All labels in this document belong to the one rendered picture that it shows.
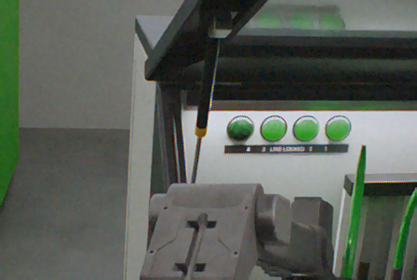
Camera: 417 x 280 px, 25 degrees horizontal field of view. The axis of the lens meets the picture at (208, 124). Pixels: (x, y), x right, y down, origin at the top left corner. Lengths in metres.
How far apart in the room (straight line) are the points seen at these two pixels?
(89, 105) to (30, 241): 1.43
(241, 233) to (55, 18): 4.60
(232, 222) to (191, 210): 0.04
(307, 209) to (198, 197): 0.46
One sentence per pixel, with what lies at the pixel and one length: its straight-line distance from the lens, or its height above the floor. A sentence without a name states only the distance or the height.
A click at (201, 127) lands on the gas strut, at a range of 1.40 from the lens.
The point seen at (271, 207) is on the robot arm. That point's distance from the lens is 0.78.
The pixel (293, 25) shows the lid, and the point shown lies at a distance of 1.37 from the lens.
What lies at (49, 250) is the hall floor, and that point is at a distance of 4.15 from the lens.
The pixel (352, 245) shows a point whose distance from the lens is 1.35.
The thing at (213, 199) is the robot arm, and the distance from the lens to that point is 0.78.
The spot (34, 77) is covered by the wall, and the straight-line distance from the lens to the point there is 5.40.
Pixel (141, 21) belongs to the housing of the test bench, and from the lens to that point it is 1.85.
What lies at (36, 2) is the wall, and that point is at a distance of 5.28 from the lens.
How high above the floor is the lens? 1.96
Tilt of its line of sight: 20 degrees down
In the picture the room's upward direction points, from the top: 4 degrees clockwise
